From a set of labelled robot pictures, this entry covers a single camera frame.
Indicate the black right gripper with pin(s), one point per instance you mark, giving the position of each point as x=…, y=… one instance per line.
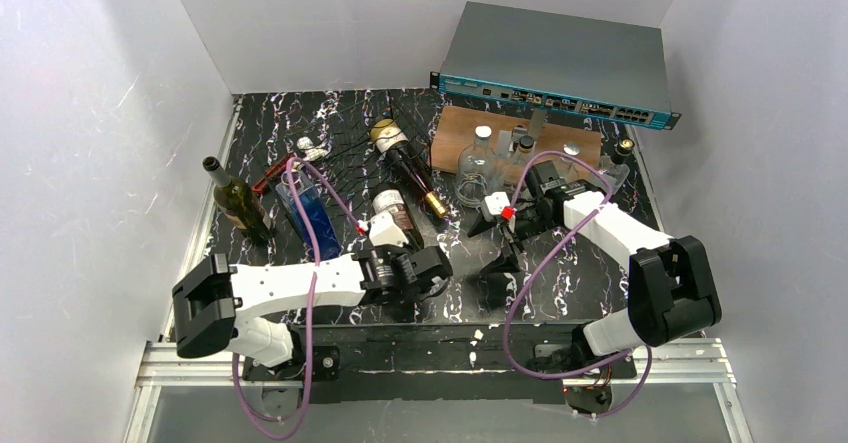
x=506, y=231

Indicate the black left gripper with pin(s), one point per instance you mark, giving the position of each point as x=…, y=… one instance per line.
x=432, y=265

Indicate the clear bottle grey label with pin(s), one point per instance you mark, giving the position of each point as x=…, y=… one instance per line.
x=476, y=171

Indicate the blue square glass bottle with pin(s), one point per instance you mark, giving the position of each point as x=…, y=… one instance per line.
x=303, y=204

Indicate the dark bottle gold foil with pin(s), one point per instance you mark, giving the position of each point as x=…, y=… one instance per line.
x=397, y=149

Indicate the clear bottle gold label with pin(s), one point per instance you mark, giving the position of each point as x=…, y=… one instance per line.
x=613, y=167

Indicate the dark bottle brown label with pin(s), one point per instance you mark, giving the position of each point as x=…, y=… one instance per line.
x=236, y=199

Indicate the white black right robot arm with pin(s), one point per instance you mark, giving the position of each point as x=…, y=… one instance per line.
x=671, y=292

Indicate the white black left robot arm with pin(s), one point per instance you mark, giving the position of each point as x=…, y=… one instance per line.
x=350, y=280

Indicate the red black wine rack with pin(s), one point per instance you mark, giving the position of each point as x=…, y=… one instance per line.
x=337, y=122

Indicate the wooden board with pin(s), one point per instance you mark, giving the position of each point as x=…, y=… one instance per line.
x=455, y=131

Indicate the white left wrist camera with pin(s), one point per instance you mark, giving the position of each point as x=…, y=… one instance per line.
x=383, y=230

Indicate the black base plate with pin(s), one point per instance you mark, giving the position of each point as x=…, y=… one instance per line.
x=461, y=361

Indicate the metal bracket with knob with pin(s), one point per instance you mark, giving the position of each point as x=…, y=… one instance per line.
x=508, y=140

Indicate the teal network switch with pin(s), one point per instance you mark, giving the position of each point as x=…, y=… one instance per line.
x=573, y=65

